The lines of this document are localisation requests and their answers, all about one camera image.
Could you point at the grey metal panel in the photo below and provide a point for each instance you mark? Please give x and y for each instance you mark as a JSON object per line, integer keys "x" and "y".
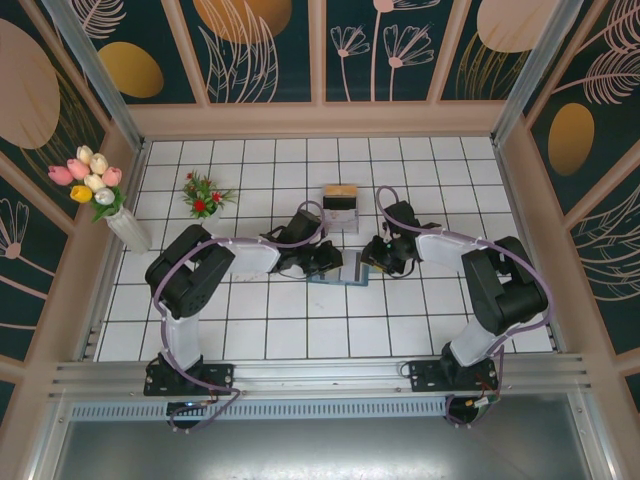
{"x": 320, "y": 450}

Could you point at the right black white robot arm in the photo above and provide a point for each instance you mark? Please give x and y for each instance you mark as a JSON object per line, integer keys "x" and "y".
{"x": 505, "y": 290}

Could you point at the black card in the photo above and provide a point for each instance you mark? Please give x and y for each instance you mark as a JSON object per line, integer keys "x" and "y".
{"x": 340, "y": 202}

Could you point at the gold card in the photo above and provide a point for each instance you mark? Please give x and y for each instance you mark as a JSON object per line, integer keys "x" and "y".
{"x": 341, "y": 190}

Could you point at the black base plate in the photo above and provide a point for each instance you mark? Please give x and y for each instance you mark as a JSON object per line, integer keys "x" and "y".
{"x": 215, "y": 377}
{"x": 425, "y": 375}

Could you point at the pink floral card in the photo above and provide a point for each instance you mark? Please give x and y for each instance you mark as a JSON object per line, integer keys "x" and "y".
{"x": 342, "y": 220}

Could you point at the aluminium frame post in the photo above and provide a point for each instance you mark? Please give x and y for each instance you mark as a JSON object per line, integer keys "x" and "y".
{"x": 535, "y": 70}
{"x": 95, "y": 70}

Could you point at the aluminium rail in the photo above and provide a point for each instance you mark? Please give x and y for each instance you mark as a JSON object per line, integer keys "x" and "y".
{"x": 320, "y": 375}

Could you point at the teal card holder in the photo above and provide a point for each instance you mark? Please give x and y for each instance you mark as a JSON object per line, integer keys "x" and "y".
{"x": 320, "y": 279}

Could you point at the white card with dark stripe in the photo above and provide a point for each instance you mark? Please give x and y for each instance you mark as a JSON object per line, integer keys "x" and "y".
{"x": 352, "y": 267}

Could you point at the clear tiered card stand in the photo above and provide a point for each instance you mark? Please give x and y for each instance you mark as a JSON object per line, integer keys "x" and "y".
{"x": 340, "y": 233}

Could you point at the white ribbed vase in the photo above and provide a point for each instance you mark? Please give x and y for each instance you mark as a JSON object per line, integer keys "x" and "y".
{"x": 131, "y": 232}

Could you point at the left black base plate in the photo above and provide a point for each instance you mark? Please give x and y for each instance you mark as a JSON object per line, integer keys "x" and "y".
{"x": 215, "y": 377}

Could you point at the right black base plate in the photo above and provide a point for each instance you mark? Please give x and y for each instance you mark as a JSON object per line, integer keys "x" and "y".
{"x": 425, "y": 375}

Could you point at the pastel tulip bouquet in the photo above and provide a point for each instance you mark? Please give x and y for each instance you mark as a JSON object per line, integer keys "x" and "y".
{"x": 92, "y": 172}

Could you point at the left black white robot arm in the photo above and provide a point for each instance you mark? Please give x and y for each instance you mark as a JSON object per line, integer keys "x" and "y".
{"x": 190, "y": 270}

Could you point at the small red flower plant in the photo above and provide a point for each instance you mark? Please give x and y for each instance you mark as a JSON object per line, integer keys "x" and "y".
{"x": 202, "y": 195}

